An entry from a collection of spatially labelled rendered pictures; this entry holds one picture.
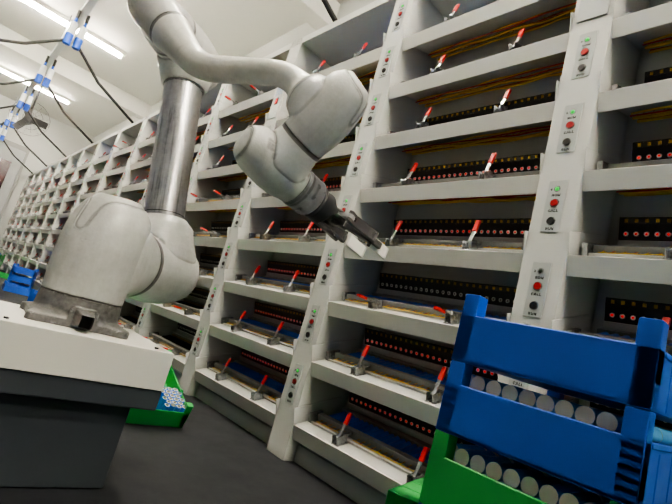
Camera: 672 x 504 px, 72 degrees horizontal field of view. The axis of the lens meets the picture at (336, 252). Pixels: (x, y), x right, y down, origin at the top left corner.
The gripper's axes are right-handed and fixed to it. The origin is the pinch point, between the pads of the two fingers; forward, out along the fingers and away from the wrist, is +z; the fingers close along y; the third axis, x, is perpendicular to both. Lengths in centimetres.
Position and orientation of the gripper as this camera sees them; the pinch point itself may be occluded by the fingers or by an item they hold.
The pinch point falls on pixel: (367, 247)
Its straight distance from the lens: 115.1
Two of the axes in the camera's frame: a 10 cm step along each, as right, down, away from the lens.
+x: 4.1, -8.6, 3.1
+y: 6.6, 0.4, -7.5
